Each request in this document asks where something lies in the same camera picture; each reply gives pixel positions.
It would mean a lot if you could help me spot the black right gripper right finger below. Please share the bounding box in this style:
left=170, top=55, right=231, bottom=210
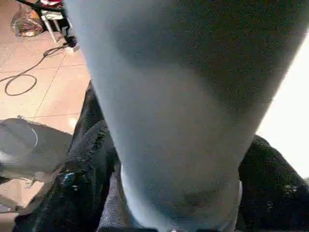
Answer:
left=236, top=135, right=309, bottom=232

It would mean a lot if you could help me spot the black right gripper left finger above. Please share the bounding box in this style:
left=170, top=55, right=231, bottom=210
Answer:
left=14, top=120, right=122, bottom=232

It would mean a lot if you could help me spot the white plastic table top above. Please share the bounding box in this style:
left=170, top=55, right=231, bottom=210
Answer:
left=255, top=34, right=309, bottom=180

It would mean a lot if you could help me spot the white plastic table leg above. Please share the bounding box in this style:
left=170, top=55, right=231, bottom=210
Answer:
left=63, top=0, right=309, bottom=232

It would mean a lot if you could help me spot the crumpled plastic bag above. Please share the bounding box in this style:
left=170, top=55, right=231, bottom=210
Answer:
left=11, top=4, right=45, bottom=38

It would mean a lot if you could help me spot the black floor cable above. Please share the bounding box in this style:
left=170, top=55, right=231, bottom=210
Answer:
left=0, top=43, right=79, bottom=97

